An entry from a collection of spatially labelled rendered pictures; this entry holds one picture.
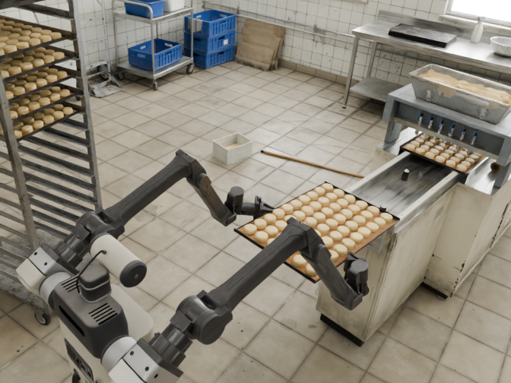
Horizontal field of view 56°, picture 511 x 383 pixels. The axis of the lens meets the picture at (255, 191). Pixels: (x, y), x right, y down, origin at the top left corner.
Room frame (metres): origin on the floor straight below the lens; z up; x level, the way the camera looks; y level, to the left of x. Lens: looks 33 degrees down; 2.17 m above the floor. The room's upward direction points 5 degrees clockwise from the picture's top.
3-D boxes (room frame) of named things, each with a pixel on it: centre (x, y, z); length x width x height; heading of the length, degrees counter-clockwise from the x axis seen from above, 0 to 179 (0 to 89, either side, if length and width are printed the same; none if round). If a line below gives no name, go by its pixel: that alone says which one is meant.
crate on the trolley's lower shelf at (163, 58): (5.71, 1.34, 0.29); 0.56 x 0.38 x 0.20; 157
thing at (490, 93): (2.55, -1.08, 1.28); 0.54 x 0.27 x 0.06; 50
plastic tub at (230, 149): (3.89, 0.24, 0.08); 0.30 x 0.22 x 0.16; 135
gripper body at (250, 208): (1.66, 0.02, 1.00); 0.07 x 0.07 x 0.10; 5
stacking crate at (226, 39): (6.49, 0.78, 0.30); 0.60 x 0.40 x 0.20; 149
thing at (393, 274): (2.17, -0.76, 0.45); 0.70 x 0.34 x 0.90; 140
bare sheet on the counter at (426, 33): (5.19, -1.59, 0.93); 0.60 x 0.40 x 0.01; 60
